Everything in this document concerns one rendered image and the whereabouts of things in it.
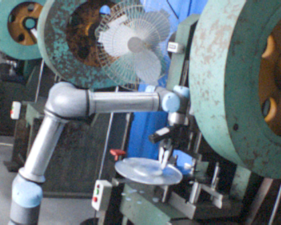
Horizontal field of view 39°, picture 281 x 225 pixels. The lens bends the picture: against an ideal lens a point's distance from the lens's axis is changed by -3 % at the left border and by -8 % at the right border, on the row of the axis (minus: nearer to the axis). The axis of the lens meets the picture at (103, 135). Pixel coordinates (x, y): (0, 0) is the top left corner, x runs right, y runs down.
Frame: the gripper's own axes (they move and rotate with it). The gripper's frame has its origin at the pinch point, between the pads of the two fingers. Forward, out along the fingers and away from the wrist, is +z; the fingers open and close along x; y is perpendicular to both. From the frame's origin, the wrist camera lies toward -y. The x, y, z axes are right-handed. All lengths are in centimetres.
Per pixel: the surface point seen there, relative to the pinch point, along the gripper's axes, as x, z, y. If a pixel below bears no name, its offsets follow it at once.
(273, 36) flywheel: -40, -63, 7
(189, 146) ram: -4.6, -11.0, 8.7
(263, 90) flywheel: -40, -43, 8
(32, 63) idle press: 334, -7, 40
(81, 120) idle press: 158, 17, 34
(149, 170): -1.8, 1.4, -7.3
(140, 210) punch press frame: 2.5, 22.3, -3.9
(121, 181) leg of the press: 21.9, 15.9, -4.7
